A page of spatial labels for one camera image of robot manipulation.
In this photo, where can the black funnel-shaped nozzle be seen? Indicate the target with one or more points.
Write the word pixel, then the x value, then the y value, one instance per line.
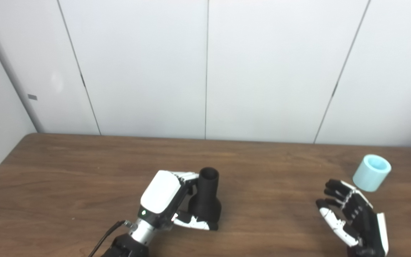
pixel 207 200

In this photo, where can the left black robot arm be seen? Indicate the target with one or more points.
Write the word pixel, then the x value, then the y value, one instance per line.
pixel 134 242

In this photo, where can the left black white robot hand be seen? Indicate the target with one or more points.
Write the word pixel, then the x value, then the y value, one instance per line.
pixel 161 192

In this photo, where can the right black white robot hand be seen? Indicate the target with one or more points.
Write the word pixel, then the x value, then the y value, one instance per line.
pixel 364 225

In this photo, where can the small grey tag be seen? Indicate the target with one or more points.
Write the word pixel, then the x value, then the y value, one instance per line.
pixel 32 97

